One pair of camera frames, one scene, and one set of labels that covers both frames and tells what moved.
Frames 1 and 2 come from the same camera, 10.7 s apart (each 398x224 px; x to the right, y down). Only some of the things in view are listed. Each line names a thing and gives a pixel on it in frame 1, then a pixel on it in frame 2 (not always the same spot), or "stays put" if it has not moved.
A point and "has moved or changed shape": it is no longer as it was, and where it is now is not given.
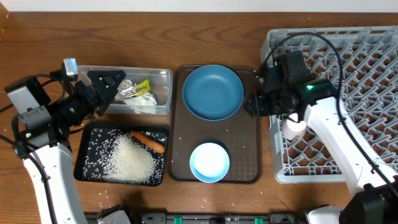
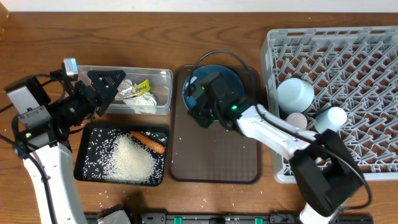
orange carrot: [156, 146] stays put
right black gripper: [258, 107] -> [196, 112]
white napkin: [145, 103] stays put
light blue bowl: [209, 162] has moved or changed shape
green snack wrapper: [142, 88] stays put
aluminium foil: [124, 89] stays put
